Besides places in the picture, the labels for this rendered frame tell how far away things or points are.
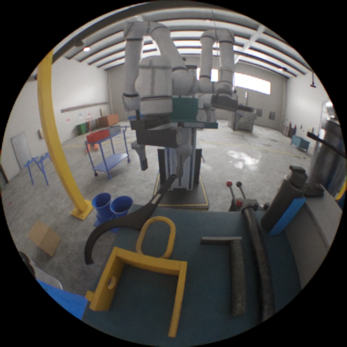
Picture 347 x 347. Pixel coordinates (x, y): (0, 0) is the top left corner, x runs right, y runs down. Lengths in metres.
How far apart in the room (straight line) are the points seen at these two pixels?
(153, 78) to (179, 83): 0.17
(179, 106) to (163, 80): 0.89
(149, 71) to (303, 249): 0.60
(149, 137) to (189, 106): 0.89
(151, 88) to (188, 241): 0.39
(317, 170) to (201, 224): 0.75
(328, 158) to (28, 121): 11.04
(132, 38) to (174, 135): 0.73
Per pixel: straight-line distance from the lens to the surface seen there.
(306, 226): 0.41
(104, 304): 0.31
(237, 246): 0.32
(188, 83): 0.48
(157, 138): 0.34
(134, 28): 0.89
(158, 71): 0.32
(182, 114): 1.20
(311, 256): 0.41
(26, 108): 10.54
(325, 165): 0.86
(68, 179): 1.97
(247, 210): 0.40
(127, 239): 0.36
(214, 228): 0.37
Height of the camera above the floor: 1.36
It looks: 32 degrees down
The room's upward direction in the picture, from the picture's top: 1 degrees counter-clockwise
